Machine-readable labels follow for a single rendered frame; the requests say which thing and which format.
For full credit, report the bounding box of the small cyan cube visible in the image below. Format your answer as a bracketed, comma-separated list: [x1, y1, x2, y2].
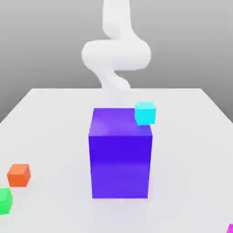
[134, 101, 157, 126]

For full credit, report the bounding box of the small green cube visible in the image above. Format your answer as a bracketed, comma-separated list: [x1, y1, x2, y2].
[0, 187, 14, 215]

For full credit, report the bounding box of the small orange cube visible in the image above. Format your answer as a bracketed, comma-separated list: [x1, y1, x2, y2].
[6, 163, 31, 187]

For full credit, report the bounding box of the large purple box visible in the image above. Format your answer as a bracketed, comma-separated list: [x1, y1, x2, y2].
[88, 107, 153, 199]

